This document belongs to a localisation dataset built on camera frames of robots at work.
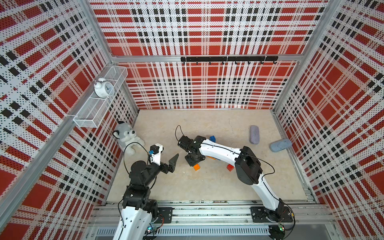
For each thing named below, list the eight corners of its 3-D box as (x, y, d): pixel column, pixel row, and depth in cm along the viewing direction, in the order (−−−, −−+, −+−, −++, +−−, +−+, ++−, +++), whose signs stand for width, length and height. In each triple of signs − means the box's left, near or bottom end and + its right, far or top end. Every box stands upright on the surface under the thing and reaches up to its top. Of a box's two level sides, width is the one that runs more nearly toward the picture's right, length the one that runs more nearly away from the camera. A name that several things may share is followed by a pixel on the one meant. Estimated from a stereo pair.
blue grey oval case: (272, 153, 99) (274, 150, 96) (267, 145, 103) (269, 142, 99) (291, 148, 101) (294, 145, 98) (285, 141, 105) (288, 137, 102)
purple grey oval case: (249, 143, 103) (250, 141, 101) (249, 126, 112) (250, 124, 110) (258, 145, 102) (259, 142, 100) (257, 128, 112) (258, 125, 109)
